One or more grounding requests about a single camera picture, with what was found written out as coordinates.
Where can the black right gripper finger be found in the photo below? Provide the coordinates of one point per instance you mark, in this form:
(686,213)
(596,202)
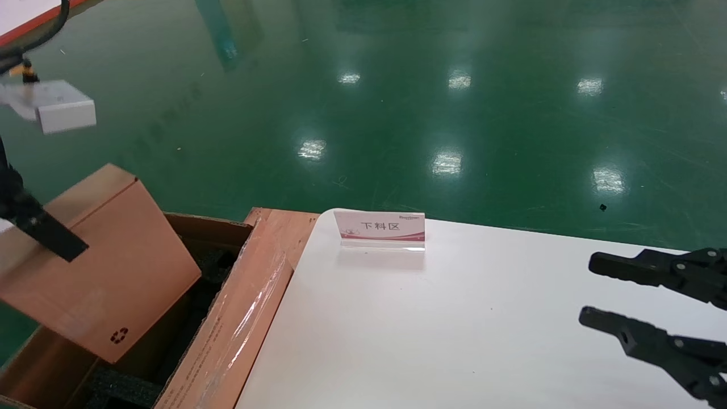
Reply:
(659,270)
(664,349)

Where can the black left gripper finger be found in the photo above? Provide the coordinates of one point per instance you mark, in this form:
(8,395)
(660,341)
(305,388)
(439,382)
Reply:
(51,233)

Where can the small cardboard box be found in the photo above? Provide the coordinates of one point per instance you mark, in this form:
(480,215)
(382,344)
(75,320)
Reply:
(113,272)

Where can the large open cardboard box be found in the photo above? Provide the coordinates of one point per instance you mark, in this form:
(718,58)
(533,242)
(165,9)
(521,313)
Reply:
(244,318)

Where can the black foam padding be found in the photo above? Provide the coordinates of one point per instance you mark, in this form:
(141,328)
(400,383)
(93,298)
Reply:
(119,389)

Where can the acrylic sign with chinese text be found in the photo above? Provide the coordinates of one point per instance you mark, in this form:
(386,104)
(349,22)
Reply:
(380,227)

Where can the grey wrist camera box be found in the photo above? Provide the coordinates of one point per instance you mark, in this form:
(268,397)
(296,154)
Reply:
(65,113)

